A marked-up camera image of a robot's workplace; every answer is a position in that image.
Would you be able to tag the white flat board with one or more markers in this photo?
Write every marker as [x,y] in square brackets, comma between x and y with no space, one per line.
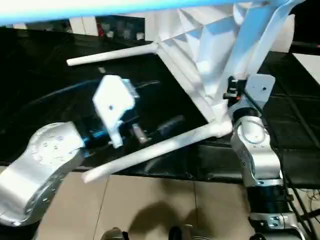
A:
[308,67]

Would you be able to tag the black quilted mat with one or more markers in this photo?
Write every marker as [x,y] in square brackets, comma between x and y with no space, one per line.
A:
[50,75]

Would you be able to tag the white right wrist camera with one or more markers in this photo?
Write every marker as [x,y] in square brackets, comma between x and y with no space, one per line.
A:
[260,87]

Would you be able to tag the pale panel with holes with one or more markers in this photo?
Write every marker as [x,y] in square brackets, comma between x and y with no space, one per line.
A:
[282,32]

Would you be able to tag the black metal stand leg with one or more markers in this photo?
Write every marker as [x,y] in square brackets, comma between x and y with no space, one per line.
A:
[310,214]

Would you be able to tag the white sideboard with glass doors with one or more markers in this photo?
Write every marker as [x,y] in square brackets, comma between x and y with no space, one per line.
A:
[82,25]

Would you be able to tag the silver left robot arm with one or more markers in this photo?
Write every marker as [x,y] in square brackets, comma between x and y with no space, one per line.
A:
[45,162]

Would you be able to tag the white plastic table top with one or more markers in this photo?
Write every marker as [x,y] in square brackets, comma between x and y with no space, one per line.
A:
[200,50]

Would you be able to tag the black metal bar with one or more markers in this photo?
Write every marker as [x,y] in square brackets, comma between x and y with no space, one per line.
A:
[305,45]

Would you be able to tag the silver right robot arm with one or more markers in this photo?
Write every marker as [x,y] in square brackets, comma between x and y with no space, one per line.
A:
[257,150]

